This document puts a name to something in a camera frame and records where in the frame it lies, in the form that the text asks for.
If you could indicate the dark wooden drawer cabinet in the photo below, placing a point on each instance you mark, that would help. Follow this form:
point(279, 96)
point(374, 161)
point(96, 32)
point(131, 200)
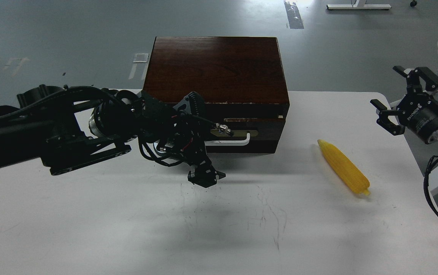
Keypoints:
point(236, 76)

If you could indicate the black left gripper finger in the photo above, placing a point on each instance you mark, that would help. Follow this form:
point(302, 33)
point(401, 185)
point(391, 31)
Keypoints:
point(192, 104)
point(202, 172)

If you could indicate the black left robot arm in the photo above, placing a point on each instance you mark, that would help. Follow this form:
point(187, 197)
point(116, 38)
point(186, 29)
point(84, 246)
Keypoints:
point(69, 128)

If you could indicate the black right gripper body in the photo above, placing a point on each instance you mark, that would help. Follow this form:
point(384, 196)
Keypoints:
point(420, 115)

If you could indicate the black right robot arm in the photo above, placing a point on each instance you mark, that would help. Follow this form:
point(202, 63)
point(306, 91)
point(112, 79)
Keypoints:
point(431, 163)

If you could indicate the white desk base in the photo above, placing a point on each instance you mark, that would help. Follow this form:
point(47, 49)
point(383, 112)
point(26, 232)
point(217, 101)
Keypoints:
point(359, 5)

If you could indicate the wooden drawer with white handle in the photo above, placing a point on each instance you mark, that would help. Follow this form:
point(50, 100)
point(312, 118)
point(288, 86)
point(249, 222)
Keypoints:
point(248, 130)

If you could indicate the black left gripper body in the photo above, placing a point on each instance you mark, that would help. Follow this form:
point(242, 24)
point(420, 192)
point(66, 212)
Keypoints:
point(165, 140)

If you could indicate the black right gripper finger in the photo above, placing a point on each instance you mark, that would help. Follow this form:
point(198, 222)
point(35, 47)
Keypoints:
point(419, 80)
point(384, 121)

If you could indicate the yellow corn cob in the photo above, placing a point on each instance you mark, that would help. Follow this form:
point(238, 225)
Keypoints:
point(348, 172)

